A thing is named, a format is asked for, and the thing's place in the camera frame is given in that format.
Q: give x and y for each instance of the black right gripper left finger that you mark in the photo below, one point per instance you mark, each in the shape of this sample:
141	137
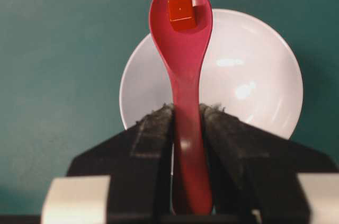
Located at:
138	161

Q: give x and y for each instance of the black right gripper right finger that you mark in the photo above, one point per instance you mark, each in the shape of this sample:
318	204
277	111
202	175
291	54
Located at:
252	169

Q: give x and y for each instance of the pink plastic soup spoon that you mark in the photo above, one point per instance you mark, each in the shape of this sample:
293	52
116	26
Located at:
183	53

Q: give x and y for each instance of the small red cube block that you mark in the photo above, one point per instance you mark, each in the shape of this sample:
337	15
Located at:
181	14

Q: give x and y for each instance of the white round bowl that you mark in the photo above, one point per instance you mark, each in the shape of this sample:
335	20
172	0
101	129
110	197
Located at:
248	70

